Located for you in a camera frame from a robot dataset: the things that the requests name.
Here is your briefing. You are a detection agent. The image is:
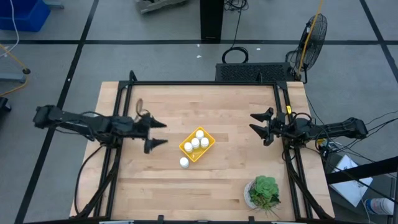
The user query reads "grey equipment base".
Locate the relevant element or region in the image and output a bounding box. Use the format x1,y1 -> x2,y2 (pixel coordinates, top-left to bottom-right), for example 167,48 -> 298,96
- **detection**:
134,0 -> 188,14

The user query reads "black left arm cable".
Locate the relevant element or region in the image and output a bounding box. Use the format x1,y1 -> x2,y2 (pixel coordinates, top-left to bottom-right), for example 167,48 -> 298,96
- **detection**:
73,144 -> 107,216

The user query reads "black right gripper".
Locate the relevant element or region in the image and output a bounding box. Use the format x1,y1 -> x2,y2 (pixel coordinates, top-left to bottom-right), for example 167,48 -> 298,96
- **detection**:
249,107 -> 289,147

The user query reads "yellow plastic basket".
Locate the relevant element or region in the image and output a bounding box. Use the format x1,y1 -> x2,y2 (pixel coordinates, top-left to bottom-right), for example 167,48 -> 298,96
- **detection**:
178,126 -> 216,163

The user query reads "black metal table frame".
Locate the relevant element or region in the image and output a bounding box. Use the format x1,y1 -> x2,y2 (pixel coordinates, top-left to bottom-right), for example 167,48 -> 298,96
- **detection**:
70,70 -> 335,224

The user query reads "green succulent plant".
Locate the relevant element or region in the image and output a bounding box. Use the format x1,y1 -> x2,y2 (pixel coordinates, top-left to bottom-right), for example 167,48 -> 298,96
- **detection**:
248,175 -> 281,217

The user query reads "coiled black floor cable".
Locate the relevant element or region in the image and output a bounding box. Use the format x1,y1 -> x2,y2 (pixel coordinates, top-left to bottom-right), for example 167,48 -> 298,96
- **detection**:
221,0 -> 250,65

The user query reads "black standing fan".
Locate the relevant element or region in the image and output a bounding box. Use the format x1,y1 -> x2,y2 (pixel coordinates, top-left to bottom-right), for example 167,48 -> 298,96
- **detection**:
285,12 -> 328,84

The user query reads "brown looped cable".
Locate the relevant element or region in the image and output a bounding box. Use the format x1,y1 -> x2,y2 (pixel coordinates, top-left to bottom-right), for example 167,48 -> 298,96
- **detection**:
135,98 -> 150,118

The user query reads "yellow floor cable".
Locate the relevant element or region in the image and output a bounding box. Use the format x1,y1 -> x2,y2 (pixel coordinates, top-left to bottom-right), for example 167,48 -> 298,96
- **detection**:
0,43 -> 31,98

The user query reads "black perforated computer case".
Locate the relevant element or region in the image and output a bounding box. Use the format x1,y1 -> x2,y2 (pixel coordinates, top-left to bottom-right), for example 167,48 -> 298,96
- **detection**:
215,62 -> 296,83

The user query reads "white woven plant pot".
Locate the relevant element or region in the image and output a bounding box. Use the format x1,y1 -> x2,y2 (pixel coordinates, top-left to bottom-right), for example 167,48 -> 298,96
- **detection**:
243,180 -> 259,210

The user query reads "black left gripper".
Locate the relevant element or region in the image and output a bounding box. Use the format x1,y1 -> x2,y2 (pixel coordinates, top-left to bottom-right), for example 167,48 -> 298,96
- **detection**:
134,113 -> 169,154

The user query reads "thin white cable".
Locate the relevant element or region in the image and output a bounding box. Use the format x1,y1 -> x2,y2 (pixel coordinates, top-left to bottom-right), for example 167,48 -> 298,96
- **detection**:
0,0 -> 20,58

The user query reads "grey metal floor stand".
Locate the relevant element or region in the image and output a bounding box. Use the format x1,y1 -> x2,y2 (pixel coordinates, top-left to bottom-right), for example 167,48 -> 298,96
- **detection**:
0,72 -> 27,84

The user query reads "blue plastic bin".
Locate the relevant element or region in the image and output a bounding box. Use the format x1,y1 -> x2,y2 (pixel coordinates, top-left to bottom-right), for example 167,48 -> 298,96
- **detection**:
0,0 -> 52,33

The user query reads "black slanted metal bar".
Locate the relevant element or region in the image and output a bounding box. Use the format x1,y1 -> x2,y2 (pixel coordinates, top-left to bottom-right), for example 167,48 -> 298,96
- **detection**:
325,155 -> 398,185

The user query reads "long yellow hanging cable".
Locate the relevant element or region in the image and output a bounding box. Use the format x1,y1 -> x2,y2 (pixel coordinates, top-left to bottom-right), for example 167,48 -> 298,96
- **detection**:
296,0 -> 325,78

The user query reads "white bottle blue label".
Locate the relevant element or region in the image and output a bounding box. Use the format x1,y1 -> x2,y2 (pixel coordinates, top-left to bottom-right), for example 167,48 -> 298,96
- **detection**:
364,197 -> 396,217

